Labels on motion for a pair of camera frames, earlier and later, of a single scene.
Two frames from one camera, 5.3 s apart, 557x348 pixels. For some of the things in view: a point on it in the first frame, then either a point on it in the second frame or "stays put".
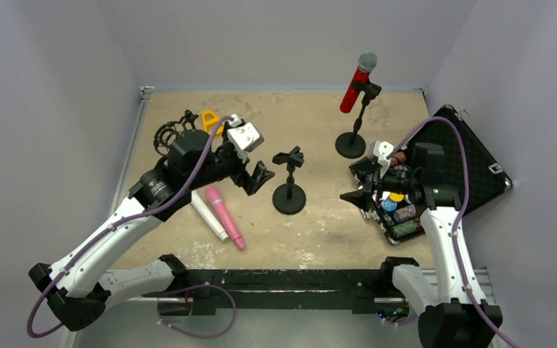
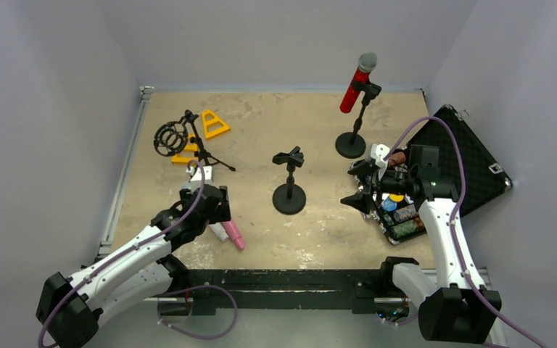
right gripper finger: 362,199 stays put
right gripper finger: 368,167 stays put
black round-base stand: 289,199 stays put
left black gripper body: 242,170 → 222,209
